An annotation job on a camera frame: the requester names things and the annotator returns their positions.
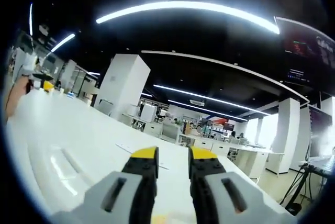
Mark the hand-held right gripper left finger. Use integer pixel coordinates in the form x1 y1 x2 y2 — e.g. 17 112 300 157
52 145 160 224

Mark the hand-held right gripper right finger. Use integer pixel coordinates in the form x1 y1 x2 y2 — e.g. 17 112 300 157
187 145 298 224

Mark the short ceiling light strip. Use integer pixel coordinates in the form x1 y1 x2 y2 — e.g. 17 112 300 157
50 33 76 53

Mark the row of white office desks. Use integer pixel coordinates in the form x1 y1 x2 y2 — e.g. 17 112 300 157
179 132 285 179

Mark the thin ceiling light strip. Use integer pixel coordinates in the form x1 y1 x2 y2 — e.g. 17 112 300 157
29 2 34 37

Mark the white paper strip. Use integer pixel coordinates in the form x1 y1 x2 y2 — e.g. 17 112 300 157
115 142 138 154

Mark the white low cabinet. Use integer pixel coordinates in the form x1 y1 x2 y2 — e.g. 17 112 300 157
120 111 164 139

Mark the wide white square pillar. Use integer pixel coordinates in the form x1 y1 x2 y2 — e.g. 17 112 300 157
93 53 152 120

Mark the black tripod stand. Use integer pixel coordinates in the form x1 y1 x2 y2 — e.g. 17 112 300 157
279 163 329 210

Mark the distant ceiling light strip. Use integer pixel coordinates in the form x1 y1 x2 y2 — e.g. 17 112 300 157
167 99 247 122
153 84 271 117

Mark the narrow white square pillar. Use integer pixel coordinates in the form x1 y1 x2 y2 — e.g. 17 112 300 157
271 97 301 154

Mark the grey side desk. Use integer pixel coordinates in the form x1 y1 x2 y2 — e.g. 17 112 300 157
298 153 335 180

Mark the dark computer monitor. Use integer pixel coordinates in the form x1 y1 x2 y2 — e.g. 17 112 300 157
307 104 335 158

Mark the curved white ceiling trim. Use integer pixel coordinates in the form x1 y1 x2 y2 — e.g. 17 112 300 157
140 49 310 104

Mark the long ceiling light strip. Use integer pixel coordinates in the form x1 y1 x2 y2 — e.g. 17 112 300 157
95 0 281 36

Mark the large dark wall screen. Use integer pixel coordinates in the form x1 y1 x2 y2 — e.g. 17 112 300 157
274 16 335 88

